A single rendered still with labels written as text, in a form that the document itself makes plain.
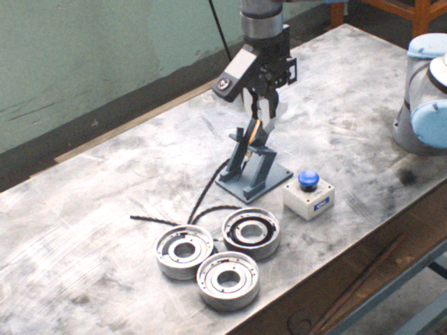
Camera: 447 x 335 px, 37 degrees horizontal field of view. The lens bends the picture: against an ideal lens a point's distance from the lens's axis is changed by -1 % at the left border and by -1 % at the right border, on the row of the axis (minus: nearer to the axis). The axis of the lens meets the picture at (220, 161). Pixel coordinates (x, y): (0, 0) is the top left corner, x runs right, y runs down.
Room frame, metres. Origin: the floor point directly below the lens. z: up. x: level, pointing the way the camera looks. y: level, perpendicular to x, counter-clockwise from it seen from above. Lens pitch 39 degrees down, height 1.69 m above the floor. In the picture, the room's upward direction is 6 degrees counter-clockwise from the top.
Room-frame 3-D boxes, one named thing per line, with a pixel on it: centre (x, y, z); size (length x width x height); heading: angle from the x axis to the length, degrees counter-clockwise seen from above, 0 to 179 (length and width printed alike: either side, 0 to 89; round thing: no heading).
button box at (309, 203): (0.96, -0.17, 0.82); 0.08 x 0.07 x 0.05; 124
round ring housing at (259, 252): (0.87, -0.04, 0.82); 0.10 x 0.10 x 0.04
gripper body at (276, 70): (1.08, -0.11, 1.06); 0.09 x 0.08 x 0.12; 127
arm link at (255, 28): (1.08, -0.10, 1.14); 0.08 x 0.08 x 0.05
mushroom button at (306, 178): (0.96, -0.16, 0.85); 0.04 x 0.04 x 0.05
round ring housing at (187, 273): (0.84, 0.08, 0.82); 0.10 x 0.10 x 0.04
